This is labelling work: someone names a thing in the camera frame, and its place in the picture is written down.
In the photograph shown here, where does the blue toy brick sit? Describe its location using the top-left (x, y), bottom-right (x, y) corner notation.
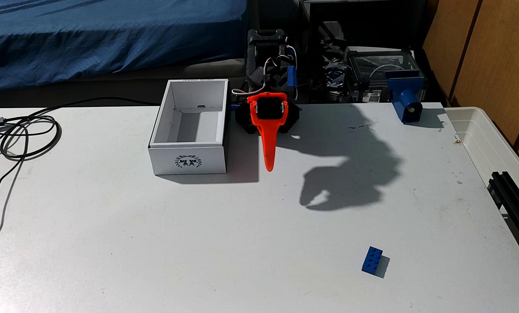
top-left (361, 246), bottom-right (384, 276)

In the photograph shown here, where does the white cardboard box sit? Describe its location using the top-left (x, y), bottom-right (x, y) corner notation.
top-left (148, 78), bottom-right (230, 176)

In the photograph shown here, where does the blue bed sheet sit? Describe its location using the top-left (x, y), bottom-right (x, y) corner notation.
top-left (0, 0), bottom-right (248, 92)

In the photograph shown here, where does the white plastic bin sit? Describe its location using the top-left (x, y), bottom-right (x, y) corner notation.
top-left (444, 106), bottom-right (519, 210)

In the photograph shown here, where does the wooden cabinet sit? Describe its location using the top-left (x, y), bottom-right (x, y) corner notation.
top-left (422, 0), bottom-right (519, 180)

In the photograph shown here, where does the black aluminium extrusion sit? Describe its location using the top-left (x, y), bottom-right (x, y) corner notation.
top-left (487, 171), bottom-right (519, 275)

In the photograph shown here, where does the black device with wires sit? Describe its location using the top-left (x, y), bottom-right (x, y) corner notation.
top-left (318, 21), bottom-right (349, 93)

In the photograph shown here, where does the black frame clear-panel enclosure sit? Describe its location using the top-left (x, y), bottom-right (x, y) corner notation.
top-left (344, 46), bottom-right (425, 103)

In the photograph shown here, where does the blue printed clamp mount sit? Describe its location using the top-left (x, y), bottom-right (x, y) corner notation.
top-left (386, 72), bottom-right (426, 124)

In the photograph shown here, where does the black coiled cable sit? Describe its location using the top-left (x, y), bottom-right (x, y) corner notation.
top-left (0, 97), bottom-right (161, 163)

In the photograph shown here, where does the thin black cable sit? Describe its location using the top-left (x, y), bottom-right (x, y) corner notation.
top-left (0, 126), bottom-right (30, 254)

